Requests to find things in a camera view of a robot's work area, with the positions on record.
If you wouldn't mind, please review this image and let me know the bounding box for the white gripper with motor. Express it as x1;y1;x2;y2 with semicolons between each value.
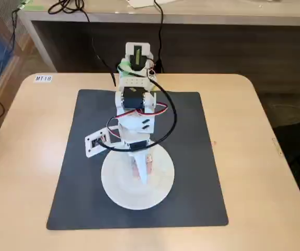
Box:
118;124;154;184

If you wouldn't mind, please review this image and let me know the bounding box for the white paper plate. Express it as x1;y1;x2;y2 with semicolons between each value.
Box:
101;141;176;211

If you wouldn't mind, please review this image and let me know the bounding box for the dark grey mat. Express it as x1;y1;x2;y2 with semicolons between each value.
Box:
46;88;229;231

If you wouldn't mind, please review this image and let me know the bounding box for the green tape on base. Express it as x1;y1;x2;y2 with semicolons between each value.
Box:
117;59;133;79

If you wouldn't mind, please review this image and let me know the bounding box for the white label sticker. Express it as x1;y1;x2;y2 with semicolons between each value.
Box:
34;75;53;83

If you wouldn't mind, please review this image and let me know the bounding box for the wooden mesh rack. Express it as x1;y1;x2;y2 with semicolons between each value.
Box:
0;0;33;126

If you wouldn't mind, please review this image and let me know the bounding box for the white paper sheet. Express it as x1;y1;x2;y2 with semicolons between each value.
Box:
127;0;184;9

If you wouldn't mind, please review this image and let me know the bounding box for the grey desk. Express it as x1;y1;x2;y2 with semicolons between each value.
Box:
18;0;300;74

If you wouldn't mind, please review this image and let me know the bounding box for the green tape strip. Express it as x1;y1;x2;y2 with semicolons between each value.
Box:
24;4;52;12

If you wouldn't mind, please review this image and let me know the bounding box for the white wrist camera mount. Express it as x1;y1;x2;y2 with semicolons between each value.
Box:
84;127;121;159

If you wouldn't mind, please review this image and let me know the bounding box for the red white servo wire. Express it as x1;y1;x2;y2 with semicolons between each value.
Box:
107;102;169;143

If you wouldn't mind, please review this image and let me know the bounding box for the black base cable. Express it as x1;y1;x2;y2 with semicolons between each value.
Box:
91;36;117;87

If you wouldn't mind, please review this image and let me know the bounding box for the black hanging power cable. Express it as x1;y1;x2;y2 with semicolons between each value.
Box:
154;0;164;73

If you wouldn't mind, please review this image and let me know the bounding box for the coiled black cable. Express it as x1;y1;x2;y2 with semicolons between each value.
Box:
47;0;90;23

